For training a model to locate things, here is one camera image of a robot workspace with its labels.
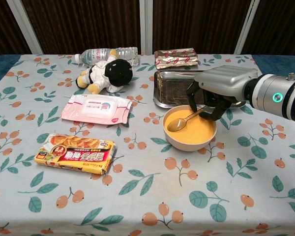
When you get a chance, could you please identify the white metal frame post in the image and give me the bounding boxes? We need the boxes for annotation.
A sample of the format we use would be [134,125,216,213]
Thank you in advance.
[140,0,154,56]
[233,0,260,55]
[6,0,44,55]

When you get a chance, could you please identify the floral patterned tablecloth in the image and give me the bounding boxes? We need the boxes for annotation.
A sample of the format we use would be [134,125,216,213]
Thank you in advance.
[0,53,295,236]

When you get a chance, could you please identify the stainless steel tray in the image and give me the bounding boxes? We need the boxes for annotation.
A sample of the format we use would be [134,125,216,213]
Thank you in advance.
[153,70,247,109]

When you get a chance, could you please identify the clear plastic water bottle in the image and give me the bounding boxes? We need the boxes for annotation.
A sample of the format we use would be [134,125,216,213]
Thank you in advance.
[74,46,140,67]

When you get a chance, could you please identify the gold foil packet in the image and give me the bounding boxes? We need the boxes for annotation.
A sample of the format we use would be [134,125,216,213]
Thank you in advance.
[153,47,199,70]

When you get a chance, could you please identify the plush doll with black head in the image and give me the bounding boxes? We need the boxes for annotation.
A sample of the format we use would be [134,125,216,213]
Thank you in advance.
[76,50,134,94]

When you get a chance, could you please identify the yellow curry box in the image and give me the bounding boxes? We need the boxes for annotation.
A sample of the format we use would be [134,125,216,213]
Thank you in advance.
[34,133,118,176]

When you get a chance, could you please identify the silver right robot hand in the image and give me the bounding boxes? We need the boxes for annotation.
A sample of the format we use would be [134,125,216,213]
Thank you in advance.
[186,65,259,121]

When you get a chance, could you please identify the pink wet wipes pack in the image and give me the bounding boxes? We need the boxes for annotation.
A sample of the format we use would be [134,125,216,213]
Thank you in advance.
[60,94,133,126]

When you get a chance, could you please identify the beige bowl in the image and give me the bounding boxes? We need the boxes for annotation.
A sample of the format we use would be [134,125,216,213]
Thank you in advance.
[162,105,217,152]

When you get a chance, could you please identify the dark brown curtain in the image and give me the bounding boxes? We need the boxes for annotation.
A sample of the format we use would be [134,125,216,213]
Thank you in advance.
[0,0,295,59]

